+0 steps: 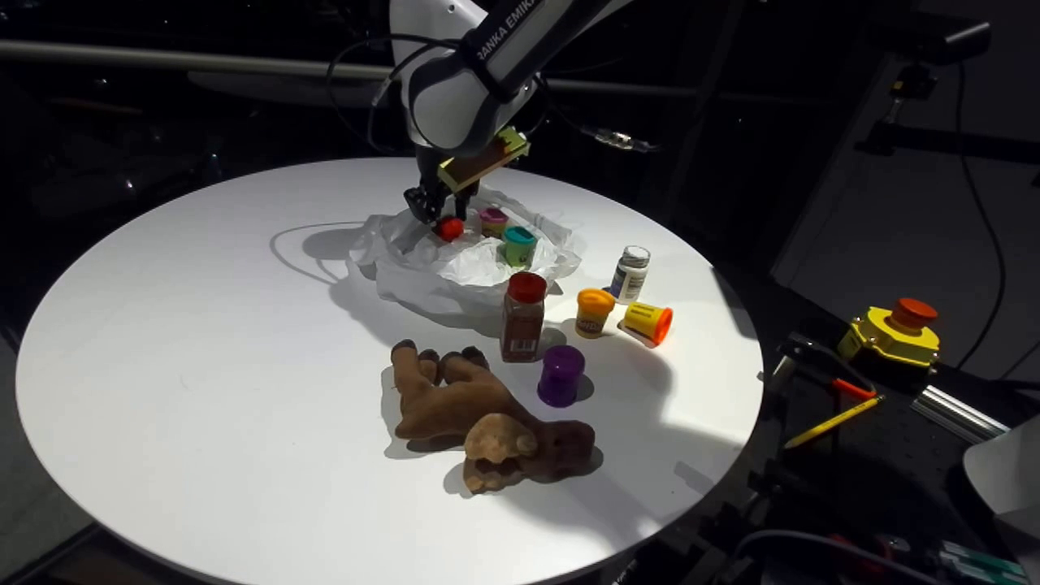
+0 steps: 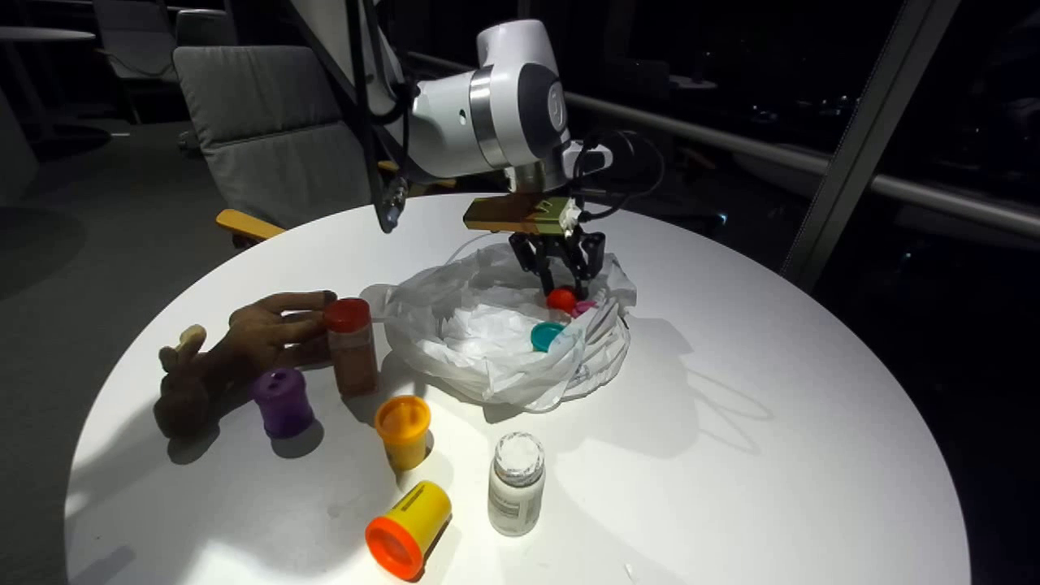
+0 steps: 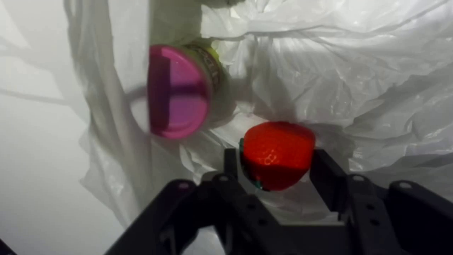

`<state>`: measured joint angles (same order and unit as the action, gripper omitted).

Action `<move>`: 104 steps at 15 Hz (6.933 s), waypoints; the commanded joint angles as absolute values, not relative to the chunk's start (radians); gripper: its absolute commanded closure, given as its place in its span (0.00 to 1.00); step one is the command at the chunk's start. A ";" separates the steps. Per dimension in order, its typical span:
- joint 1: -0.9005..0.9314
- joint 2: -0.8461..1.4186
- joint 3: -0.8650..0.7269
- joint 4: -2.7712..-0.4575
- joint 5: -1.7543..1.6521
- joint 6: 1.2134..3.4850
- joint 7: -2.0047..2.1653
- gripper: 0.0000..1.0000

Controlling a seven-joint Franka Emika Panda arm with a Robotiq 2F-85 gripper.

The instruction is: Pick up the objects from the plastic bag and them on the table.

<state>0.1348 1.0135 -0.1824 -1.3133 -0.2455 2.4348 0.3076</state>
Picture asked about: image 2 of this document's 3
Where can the grey window post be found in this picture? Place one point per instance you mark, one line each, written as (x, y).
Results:
(867, 141)

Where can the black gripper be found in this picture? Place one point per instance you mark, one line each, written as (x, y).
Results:
(557, 245)

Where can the brown plush toy animal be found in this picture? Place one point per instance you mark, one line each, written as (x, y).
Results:
(246, 343)

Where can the dark background chair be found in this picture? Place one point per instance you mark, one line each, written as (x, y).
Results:
(134, 38)

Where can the grey upholstered chair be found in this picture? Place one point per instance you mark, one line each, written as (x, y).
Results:
(272, 120)

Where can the white plastic bag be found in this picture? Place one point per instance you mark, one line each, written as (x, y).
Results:
(476, 343)

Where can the red lid spice jar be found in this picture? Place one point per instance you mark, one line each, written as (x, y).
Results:
(353, 360)

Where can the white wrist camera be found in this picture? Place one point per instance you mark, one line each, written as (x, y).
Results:
(593, 162)

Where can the white pill bottle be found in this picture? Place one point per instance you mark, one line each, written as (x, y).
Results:
(516, 488)

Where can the purple lid dough cup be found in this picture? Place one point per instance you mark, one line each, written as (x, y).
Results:
(284, 405)

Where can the grey window rail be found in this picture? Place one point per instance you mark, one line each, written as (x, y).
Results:
(867, 181)

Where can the red lid dough cup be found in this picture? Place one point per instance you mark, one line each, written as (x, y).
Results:
(559, 302)

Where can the teal lid dough cup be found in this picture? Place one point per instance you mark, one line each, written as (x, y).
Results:
(545, 336)

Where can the yellow lid dough cup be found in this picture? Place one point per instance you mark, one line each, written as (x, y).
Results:
(406, 430)

